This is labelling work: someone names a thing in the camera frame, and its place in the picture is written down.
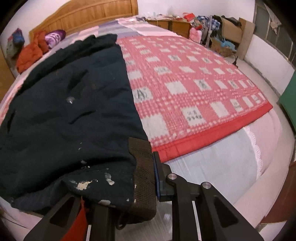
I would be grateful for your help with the dark navy padded jacket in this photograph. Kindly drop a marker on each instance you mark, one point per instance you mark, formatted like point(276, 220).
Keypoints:
point(69, 115)

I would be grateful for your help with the pink bag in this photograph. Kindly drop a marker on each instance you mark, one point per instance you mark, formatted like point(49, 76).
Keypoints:
point(195, 34)

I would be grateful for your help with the clothes pile beside bed head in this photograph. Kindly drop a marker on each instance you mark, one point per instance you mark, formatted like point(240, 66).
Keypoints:
point(15, 39)

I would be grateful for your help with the pile of plaid clothes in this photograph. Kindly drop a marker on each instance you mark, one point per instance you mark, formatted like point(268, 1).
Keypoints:
point(208, 23)

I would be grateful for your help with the large cardboard box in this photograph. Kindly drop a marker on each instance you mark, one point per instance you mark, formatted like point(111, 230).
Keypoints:
point(231, 30)

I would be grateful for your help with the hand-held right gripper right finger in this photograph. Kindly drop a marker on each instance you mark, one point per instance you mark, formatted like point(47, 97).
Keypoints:
point(155, 176)

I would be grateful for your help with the green cabinet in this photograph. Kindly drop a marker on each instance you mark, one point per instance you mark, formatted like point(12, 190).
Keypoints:
point(289, 99)

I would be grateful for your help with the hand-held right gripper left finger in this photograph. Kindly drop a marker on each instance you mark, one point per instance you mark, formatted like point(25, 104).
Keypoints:
point(101, 220)

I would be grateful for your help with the red cloth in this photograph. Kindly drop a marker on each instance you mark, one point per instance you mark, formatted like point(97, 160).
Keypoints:
point(79, 222)

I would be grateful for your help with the red checkered blanket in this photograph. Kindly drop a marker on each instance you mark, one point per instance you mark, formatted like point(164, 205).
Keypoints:
point(185, 92)

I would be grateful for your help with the purple patterned pillow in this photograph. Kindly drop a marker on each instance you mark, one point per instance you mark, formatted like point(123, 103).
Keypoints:
point(55, 37)

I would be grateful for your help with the bed with patchwork sheet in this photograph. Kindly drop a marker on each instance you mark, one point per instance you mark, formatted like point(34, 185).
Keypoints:
point(208, 162)

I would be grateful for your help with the wooden nightstand with drawers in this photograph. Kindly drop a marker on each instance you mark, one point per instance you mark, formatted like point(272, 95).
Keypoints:
point(180, 27)

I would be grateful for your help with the small cardboard box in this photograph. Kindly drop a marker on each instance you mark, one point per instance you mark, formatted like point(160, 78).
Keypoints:
point(219, 49)

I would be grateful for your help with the window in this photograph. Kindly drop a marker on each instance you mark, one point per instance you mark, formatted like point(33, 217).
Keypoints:
point(266, 23)

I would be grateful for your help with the wooden headboard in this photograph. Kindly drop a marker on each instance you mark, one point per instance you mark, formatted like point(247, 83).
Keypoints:
point(92, 11)

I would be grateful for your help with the wooden wardrobe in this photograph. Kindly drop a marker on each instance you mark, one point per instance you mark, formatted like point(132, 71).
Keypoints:
point(5, 76)

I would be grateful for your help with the orange padded jacket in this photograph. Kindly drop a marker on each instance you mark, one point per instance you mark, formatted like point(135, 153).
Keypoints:
point(30, 55)

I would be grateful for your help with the brown wooden door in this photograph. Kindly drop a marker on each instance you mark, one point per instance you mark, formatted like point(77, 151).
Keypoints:
point(282, 199)

